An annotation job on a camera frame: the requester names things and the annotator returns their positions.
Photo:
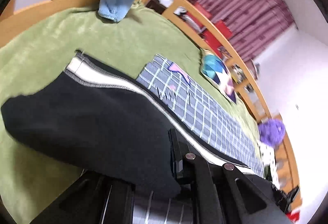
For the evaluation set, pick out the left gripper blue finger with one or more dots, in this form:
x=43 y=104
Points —
x=179 y=148

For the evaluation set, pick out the black pants with white stripe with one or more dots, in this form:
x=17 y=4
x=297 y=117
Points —
x=96 y=117

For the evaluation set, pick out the grey checked bed sheet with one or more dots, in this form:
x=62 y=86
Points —
x=233 y=134

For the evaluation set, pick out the white dotted cloth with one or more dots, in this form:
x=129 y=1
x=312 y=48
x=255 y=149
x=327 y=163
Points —
x=267 y=155

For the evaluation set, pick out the purple plush toy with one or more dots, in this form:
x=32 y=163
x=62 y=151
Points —
x=272 y=132

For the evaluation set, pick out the colourful geometric pillow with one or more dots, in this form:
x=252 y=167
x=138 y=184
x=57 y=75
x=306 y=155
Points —
x=217 y=73

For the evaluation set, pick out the green fleece blanket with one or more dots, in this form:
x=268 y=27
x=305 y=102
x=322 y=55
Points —
x=30 y=181

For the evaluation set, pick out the red chair left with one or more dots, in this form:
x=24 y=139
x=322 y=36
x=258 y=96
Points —
x=201 y=9

